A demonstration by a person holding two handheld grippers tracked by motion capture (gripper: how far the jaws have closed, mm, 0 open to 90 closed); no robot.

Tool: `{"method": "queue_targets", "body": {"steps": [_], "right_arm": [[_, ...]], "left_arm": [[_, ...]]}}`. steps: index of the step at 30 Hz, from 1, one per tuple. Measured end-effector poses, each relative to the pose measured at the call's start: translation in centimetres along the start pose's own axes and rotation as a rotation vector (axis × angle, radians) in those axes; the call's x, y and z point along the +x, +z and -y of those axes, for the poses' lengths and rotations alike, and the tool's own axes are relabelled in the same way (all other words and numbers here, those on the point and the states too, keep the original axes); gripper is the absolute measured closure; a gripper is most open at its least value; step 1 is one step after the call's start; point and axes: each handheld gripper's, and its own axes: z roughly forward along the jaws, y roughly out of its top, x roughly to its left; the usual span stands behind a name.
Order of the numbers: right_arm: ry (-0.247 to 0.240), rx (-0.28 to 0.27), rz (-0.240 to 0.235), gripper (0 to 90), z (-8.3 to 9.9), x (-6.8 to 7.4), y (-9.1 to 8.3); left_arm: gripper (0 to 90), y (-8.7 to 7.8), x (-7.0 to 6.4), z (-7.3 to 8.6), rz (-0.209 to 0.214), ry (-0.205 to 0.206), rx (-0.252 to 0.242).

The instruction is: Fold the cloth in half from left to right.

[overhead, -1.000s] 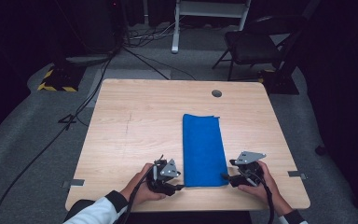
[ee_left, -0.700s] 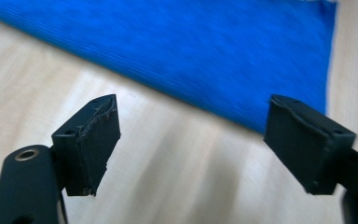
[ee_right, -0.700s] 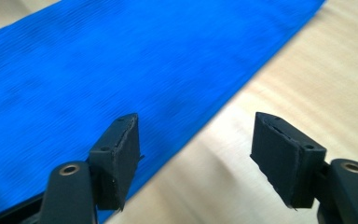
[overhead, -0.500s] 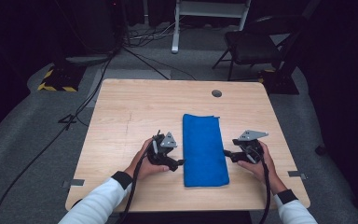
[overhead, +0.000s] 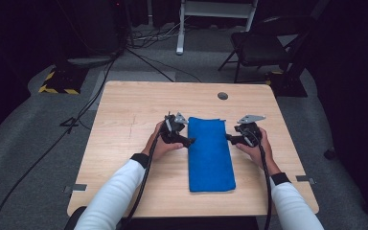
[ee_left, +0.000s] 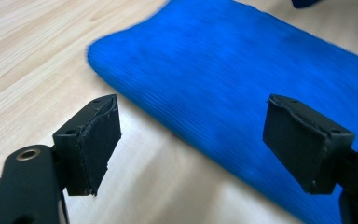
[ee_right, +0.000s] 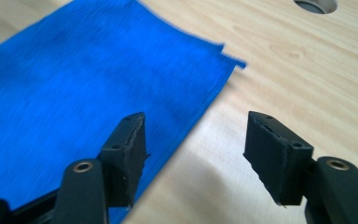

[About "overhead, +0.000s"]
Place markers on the person's left hand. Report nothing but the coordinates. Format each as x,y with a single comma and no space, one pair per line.
159,148

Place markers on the grey tape marker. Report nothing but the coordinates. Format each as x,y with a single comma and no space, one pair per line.
304,179
80,187

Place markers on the blue towel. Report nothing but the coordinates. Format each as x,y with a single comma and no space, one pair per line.
209,153

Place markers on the small black floor object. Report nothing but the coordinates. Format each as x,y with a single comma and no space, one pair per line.
329,153

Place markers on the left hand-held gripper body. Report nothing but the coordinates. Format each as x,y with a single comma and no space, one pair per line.
172,129

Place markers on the person's right hand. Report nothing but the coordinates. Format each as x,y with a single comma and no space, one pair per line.
263,153

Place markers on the grey round table grommet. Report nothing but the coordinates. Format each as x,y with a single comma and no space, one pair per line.
222,96

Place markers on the white metal stand frame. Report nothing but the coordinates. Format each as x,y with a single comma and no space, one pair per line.
181,32

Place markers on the black base with yellow stripes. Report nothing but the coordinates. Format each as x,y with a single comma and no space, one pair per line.
64,80

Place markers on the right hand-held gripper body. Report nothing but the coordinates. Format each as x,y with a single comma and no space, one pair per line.
251,132

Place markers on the black folding chair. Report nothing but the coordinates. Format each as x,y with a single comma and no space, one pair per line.
258,48

